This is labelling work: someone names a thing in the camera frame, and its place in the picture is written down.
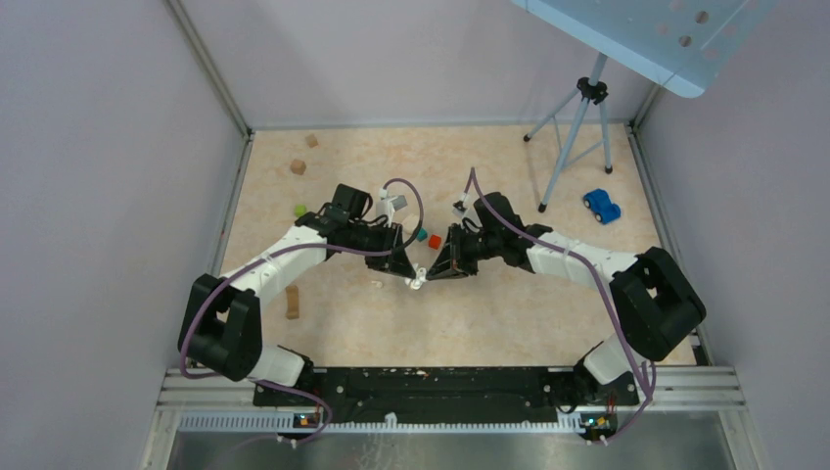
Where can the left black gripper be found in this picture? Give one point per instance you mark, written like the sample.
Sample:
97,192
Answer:
397,260

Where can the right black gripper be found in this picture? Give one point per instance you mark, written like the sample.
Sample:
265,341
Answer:
452,257

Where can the white earbud charging case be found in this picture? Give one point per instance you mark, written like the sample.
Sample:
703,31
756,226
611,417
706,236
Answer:
419,280

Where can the beige rounded block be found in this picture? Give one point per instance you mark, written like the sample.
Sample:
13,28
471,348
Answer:
410,224

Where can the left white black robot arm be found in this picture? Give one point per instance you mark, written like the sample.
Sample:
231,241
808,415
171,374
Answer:
222,328

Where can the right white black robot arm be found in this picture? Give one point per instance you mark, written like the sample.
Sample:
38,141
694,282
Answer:
654,306

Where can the orange-red small cube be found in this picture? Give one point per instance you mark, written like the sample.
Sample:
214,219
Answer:
435,242

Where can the wooden arch block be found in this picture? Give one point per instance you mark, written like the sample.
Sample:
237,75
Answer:
293,302

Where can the near wooden cube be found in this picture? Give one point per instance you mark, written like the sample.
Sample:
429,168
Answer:
298,167

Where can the blue toy car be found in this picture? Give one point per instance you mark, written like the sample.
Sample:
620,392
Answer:
599,203

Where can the grey tripod stand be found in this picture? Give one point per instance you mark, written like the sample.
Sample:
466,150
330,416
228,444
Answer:
592,92

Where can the light blue perforated panel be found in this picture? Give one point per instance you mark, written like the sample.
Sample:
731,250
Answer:
679,45

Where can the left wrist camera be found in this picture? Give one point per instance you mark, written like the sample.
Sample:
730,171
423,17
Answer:
388,204

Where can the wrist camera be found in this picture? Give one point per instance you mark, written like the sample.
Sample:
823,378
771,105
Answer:
461,207
388,204

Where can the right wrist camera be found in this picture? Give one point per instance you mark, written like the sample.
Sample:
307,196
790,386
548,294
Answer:
461,207

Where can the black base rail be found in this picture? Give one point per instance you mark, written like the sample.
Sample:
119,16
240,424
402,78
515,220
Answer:
453,395

